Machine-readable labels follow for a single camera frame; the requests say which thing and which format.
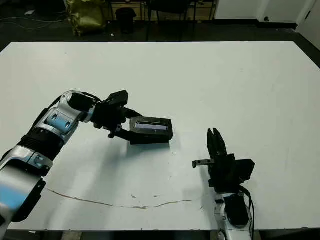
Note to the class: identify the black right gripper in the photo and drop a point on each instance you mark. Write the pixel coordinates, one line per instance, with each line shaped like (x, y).
(225, 175)

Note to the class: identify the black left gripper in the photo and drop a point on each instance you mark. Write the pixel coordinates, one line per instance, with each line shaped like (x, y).
(108, 116)

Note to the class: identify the black box lid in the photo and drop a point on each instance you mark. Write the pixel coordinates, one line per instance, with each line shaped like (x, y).
(150, 131)

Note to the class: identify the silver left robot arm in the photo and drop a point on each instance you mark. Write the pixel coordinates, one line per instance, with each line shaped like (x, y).
(45, 140)

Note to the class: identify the black box base white insert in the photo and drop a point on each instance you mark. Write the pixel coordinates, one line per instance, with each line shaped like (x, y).
(150, 142)

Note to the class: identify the black trash bin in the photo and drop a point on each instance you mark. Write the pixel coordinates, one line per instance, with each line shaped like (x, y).
(125, 20)

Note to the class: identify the yellow-green plastic bag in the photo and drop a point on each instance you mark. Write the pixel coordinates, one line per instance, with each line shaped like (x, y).
(86, 17)

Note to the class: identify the black office chair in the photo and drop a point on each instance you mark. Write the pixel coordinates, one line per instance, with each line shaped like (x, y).
(170, 6)

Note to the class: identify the black round door stop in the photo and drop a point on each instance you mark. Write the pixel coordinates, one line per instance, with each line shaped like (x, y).
(266, 19)

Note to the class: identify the white paper sheet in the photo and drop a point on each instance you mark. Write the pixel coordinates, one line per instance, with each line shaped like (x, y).
(30, 13)

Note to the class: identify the white door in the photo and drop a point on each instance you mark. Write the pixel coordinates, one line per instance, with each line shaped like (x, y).
(311, 23)

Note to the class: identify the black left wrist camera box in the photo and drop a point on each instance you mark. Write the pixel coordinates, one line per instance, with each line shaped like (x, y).
(118, 98)

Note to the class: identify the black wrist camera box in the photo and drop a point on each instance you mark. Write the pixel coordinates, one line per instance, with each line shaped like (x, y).
(118, 98)
(246, 170)

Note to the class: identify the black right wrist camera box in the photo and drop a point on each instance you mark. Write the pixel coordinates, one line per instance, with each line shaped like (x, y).
(246, 170)

